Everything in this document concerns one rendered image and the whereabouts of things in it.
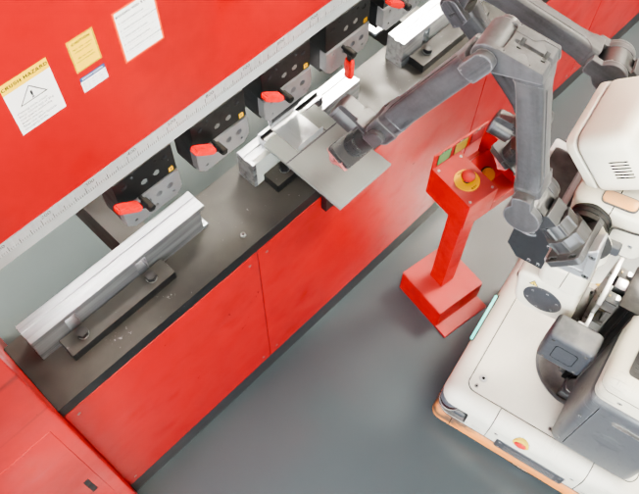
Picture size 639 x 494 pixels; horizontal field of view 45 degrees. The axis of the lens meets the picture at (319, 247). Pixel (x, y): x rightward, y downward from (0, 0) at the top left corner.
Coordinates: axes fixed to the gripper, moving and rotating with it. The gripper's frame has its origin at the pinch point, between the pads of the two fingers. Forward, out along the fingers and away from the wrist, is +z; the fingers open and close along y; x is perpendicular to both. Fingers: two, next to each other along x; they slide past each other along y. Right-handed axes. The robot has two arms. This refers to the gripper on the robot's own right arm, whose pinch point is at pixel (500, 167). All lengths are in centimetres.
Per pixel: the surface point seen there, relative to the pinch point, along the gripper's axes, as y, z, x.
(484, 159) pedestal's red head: 4.9, 5.3, -0.7
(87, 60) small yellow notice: 44, -76, 91
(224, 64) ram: 42, -53, 65
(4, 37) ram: 45, -88, 101
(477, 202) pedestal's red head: -4.6, -1.2, 12.9
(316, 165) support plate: 24, -18, 49
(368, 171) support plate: 15.1, -19.8, 40.3
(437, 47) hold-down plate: 37.7, -3.3, -6.3
